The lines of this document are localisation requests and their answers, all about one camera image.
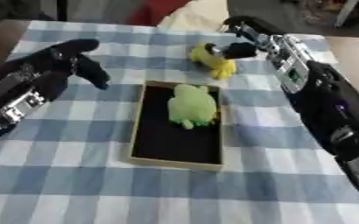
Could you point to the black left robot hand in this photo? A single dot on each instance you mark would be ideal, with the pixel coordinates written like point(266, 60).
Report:
point(60, 62)

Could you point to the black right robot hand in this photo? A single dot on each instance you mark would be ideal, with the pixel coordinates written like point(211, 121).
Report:
point(238, 50)

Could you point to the yellow soft toy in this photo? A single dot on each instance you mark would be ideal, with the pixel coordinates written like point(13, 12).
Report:
point(213, 59)

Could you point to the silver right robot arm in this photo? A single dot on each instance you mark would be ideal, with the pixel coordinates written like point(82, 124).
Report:
point(320, 102)

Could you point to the tan box with black inside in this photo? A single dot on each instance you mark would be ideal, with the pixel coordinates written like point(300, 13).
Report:
point(172, 145)

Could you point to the black pole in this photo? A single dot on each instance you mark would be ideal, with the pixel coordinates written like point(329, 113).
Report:
point(62, 10)

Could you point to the cream cloth object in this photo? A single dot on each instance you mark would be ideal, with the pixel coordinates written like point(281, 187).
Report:
point(198, 16)

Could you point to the green soft toy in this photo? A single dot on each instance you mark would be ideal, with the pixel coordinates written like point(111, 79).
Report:
point(192, 106)

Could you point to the red cloth object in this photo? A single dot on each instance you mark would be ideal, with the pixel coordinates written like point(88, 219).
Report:
point(152, 11)

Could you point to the white chair leg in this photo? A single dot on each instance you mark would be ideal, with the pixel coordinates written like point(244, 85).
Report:
point(347, 13)

